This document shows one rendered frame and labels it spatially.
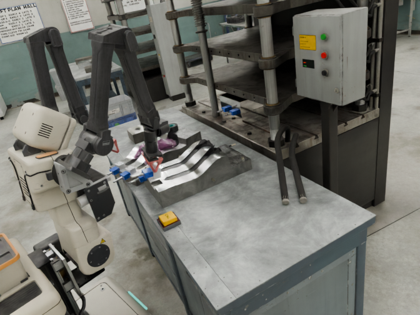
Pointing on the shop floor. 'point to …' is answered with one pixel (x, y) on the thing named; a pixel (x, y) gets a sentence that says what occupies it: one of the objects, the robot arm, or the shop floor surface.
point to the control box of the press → (330, 70)
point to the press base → (347, 163)
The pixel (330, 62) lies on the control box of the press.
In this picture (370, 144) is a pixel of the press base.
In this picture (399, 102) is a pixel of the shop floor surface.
